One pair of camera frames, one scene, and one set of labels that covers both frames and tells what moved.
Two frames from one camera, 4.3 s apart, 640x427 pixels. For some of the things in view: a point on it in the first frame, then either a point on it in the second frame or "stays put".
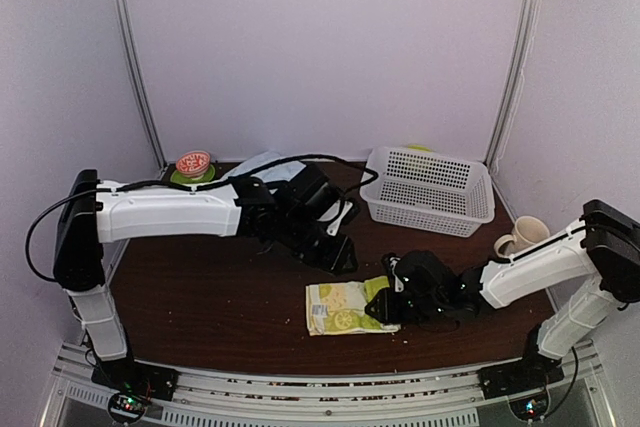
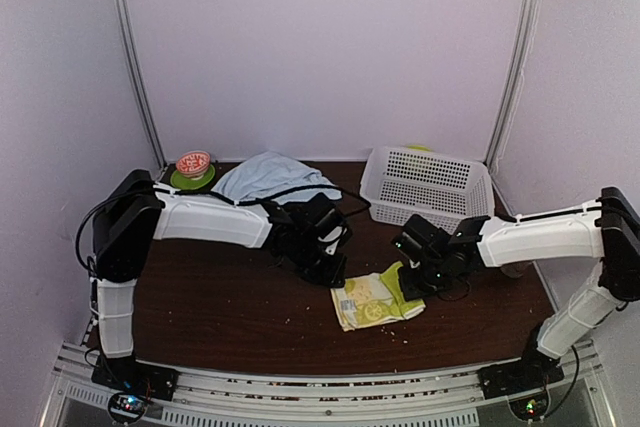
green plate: (185, 179) stays put
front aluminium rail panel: (448, 397) stays put
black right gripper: (385, 311) to (411, 293)
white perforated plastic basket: (429, 191) stays put
